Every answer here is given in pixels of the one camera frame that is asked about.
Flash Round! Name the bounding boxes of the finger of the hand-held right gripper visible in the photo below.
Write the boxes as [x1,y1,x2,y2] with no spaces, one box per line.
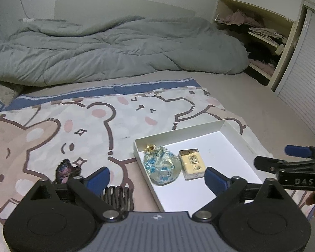
[285,144,315,161]
[254,156,315,174]

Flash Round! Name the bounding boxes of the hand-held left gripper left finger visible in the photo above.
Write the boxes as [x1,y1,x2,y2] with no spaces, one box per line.
[24,166,125,222]

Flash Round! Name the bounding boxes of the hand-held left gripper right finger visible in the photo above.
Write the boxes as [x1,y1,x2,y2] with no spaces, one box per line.
[192,167,292,222]

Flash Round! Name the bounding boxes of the dark claw hair clip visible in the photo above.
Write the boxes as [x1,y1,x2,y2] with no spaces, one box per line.
[101,186,134,212]

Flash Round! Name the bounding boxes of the white shallow cardboard box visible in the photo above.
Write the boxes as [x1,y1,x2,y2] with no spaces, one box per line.
[133,119,273,213]

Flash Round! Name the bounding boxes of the dark purple scrunchie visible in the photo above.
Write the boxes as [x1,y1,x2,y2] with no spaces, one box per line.
[54,159,82,184]

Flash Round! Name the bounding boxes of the small yellow card box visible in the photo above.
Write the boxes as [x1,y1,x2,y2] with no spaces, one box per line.
[179,149,208,180]

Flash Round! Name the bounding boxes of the cartoon bear printed blanket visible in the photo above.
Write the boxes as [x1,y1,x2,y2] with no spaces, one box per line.
[0,77,315,221]

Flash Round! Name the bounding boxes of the bed with beige sheet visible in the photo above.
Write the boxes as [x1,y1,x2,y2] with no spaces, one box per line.
[0,67,315,252]

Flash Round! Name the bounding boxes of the white slatted sliding door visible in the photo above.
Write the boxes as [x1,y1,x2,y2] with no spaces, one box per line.
[274,5,315,147]

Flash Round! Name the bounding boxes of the pink folded clothes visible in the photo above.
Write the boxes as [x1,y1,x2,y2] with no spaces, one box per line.
[249,59,276,75]

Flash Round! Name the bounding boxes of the cream open shelf unit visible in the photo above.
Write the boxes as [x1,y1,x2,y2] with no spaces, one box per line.
[214,0,309,91]

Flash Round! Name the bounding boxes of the dark clothes pile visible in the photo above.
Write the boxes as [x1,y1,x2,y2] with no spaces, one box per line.
[245,41,281,65]

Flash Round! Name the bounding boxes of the beige folded clothes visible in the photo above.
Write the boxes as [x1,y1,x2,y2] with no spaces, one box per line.
[248,26,288,46]

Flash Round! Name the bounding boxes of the patterned pillow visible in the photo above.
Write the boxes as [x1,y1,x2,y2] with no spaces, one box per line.
[0,83,25,112]

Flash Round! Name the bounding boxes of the grey quilted duvet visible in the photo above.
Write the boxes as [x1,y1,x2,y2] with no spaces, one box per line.
[0,15,250,87]

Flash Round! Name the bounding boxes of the pink crumpled clothes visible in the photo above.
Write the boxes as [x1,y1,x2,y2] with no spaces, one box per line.
[215,10,263,27]

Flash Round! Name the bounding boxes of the pale bed headboard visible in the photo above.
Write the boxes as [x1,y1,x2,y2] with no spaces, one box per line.
[55,0,196,21]

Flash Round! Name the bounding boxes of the floral fabric drawstring pouch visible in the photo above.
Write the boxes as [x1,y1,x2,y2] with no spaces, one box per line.
[143,144,182,186]

